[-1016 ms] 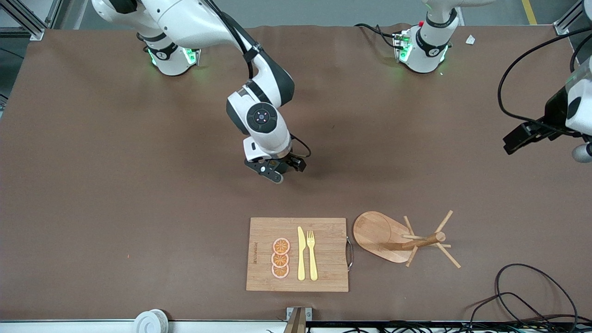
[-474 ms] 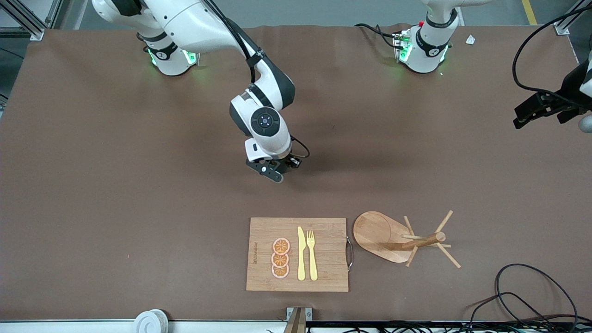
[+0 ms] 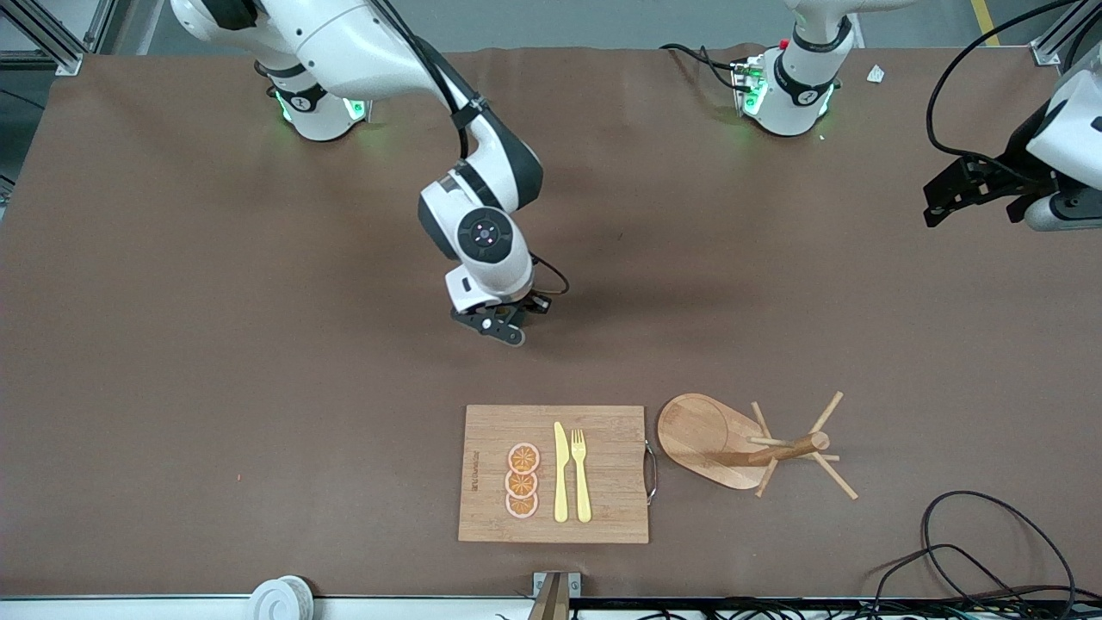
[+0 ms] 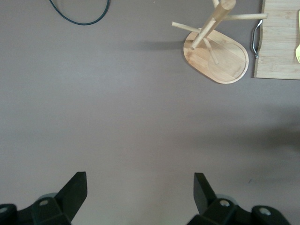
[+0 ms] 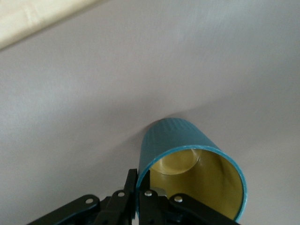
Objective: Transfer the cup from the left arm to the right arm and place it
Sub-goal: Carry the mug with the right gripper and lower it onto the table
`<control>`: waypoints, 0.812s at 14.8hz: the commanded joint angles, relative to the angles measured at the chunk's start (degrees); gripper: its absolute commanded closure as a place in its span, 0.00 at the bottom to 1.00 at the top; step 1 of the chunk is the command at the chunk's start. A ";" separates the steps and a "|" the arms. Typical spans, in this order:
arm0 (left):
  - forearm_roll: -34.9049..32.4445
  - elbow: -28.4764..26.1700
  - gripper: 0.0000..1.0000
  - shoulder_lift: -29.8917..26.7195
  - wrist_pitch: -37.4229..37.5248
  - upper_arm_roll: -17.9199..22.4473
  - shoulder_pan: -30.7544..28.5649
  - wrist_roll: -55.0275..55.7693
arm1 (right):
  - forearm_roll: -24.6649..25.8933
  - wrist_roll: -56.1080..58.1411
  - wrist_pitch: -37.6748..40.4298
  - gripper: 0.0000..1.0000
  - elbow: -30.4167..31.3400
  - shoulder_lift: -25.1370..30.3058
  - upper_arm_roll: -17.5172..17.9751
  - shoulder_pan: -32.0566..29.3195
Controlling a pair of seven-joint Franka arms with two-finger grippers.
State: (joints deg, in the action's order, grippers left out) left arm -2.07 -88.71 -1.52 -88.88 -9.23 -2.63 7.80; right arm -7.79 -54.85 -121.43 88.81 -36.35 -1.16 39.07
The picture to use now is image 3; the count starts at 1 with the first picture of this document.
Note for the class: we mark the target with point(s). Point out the small white paper scrap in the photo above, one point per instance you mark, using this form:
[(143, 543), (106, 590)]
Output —
[(876, 74)]

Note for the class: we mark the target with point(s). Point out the toy orange slice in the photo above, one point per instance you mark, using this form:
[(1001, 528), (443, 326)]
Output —
[(523, 458)]

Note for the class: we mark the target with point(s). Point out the white tape roll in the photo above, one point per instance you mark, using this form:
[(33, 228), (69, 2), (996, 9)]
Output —
[(275, 600)]

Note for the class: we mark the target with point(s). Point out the white table edge rail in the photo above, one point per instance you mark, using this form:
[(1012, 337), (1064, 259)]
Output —
[(129, 610)]

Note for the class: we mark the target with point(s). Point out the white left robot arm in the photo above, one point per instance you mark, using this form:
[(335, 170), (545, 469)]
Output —
[(801, 86)]

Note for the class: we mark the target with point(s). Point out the wooden mug tree rack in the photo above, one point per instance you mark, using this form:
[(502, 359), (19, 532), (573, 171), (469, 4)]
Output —
[(706, 448)]

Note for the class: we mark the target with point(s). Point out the brown table mat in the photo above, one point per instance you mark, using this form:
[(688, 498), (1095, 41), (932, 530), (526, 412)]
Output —
[(258, 387)]

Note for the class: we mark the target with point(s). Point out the yellow plastic fork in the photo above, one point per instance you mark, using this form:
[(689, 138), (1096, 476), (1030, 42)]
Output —
[(583, 491)]

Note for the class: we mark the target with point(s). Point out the aluminium frame profile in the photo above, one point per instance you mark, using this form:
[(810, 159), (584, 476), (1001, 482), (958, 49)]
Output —
[(65, 58), (1046, 52)]

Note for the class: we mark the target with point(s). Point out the bamboo cutting board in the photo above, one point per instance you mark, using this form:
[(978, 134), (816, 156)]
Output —
[(603, 517)]

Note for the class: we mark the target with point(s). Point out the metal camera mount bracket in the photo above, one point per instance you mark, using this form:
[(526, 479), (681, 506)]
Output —
[(551, 598)]

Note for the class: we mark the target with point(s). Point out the yellow plastic knife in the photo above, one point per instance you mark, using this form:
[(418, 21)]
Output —
[(561, 482)]

